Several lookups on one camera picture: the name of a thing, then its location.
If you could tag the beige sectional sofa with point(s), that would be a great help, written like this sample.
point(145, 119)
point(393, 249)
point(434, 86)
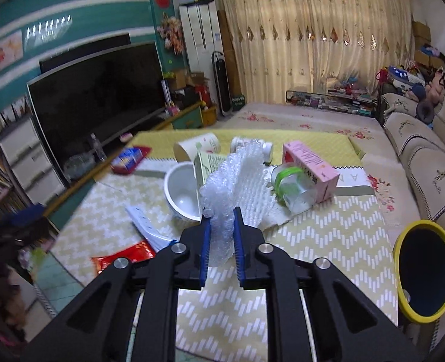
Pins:
point(421, 151)

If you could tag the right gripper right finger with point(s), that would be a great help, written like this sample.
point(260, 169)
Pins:
point(314, 311)

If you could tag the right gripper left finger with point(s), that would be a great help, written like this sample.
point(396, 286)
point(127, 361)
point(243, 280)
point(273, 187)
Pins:
point(129, 311)

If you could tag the white bubble wrap sheet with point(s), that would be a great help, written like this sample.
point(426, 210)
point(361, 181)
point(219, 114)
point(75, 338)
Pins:
point(241, 181)

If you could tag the cream patterned curtain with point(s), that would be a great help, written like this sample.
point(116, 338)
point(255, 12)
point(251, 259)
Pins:
point(281, 44)

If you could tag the pile of plush toys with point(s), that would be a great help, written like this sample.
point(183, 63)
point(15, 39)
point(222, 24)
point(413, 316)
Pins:
point(417, 89)

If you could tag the white drawer cabinet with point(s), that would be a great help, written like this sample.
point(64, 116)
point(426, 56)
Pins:
point(28, 164)

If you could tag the yellow rimmed trash bin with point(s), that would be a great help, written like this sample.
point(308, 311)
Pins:
point(419, 256)

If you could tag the black tower fan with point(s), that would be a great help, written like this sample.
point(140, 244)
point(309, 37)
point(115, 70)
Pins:
point(222, 83)

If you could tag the white paper cup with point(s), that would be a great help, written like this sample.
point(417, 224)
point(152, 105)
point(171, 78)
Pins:
point(187, 150)

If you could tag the red snack packet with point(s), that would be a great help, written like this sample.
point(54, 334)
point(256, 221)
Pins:
point(136, 253)

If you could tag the red blue snack bag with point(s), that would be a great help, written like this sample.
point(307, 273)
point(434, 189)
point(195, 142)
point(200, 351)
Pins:
point(127, 161)

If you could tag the white ceramic bowl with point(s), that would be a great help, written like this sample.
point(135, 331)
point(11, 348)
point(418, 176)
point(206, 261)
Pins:
point(181, 192)

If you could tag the clear jar green lid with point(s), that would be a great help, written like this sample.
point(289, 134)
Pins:
point(294, 188)

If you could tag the pink cardboard box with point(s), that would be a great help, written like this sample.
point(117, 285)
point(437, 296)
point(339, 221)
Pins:
point(322, 174)

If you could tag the large black television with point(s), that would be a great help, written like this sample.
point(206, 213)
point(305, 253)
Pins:
point(103, 95)

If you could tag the floral floor mat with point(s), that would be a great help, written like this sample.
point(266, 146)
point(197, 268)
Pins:
point(379, 159)

